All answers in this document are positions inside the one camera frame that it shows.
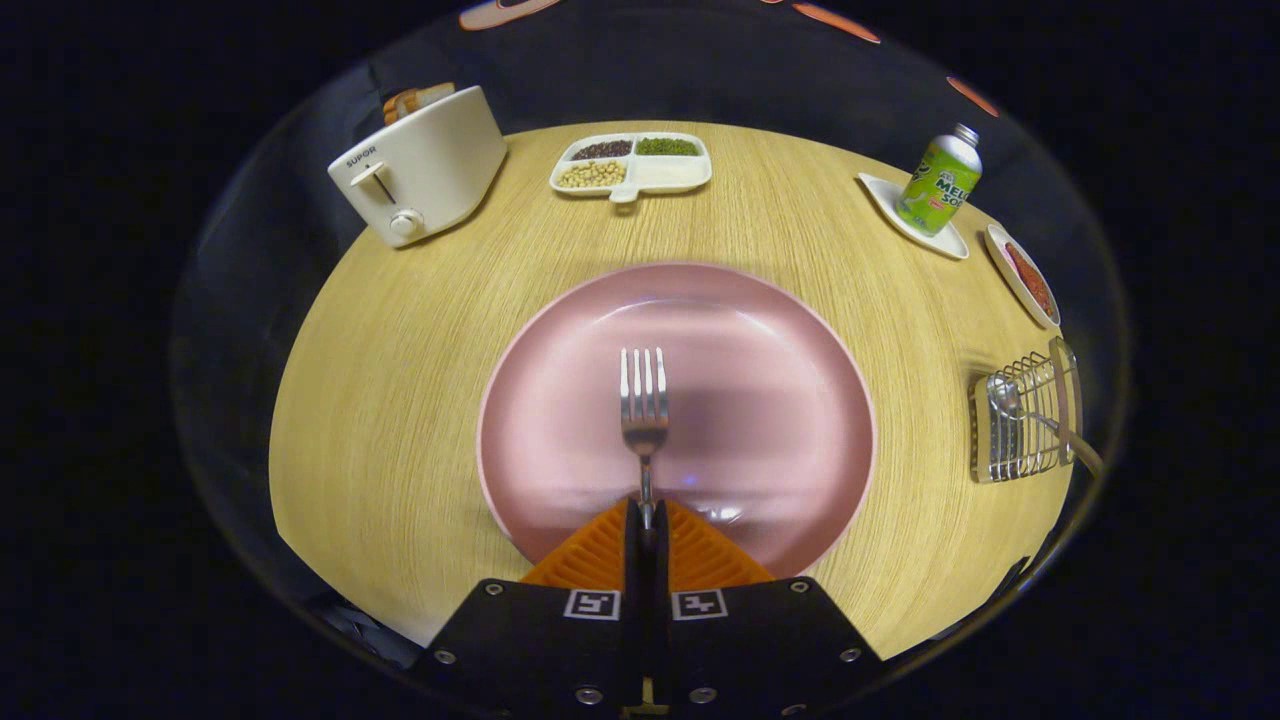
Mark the pink round plate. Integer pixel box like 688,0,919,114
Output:
477,263,878,579

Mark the metal wire basket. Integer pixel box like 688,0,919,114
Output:
968,336,1084,485

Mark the pile of yellow beans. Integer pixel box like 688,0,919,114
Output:
555,160,627,190

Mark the white square coaster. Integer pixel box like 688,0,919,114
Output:
858,173,970,261

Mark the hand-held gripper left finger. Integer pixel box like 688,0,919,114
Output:
415,500,646,720

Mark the red-brown meat piece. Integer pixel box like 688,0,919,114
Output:
1005,242,1054,319

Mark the white divided dish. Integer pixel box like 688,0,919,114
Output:
549,133,713,204

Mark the green soda bottle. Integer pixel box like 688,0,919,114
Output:
894,123,983,238

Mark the metal fork wooden handle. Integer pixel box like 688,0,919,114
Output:
620,347,670,531

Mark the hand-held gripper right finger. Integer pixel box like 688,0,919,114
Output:
652,500,891,720

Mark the white oval food plate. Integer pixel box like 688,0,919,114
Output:
984,223,1062,330

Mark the white toaster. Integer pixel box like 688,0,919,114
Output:
327,85,508,249

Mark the metal spoon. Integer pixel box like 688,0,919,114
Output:
988,375,1104,476

